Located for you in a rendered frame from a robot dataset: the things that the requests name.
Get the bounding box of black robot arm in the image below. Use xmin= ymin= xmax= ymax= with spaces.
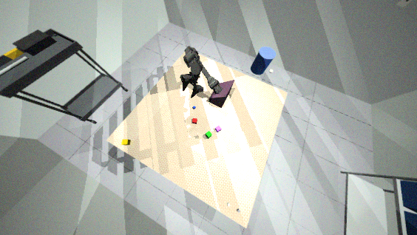
xmin=182 ymin=46 xmax=223 ymax=94

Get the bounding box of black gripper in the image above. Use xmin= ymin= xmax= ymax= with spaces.
xmin=182 ymin=72 xmax=204 ymax=98

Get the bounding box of small yellow block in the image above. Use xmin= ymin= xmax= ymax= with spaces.
xmin=122 ymin=139 xmax=131 ymax=145

